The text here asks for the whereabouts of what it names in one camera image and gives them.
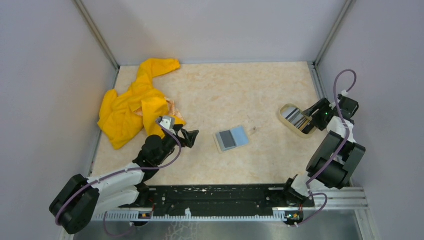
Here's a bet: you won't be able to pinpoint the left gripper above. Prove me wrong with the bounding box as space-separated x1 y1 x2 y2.
156 123 199 164

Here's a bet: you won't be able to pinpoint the clear plastic card holder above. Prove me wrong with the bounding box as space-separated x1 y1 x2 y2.
213 125 251 153

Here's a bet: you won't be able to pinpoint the black credit card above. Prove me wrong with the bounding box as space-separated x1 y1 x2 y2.
217 130 236 151

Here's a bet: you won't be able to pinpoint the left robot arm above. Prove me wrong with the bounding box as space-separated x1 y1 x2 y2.
49 124 200 235

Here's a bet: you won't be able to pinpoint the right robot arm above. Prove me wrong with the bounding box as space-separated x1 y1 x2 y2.
279 94 366 206

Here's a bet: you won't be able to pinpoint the striped cards in tray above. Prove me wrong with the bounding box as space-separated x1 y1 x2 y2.
281 106 314 135

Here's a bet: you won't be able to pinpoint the beige oval tray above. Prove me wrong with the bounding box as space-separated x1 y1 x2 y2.
277 103 317 139

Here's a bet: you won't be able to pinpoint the yellow cloth garment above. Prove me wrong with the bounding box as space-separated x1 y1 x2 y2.
97 58 186 150

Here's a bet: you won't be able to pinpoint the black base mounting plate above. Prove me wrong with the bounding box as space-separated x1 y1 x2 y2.
117 184 316 218

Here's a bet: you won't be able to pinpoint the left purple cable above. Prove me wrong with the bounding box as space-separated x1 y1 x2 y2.
54 117 183 238

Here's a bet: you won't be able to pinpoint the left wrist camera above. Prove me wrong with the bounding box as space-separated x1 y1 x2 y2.
159 115 175 132

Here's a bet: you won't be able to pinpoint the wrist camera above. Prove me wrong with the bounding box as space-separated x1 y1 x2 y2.
337 90 351 106
159 115 175 132

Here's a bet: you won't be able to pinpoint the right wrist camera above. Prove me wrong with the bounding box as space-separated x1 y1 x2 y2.
337 90 351 106

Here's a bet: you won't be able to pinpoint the aluminium frame rail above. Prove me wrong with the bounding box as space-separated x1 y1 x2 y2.
94 184 368 216

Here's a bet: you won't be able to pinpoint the white slotted cable duct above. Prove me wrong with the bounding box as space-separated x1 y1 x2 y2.
91 208 287 223

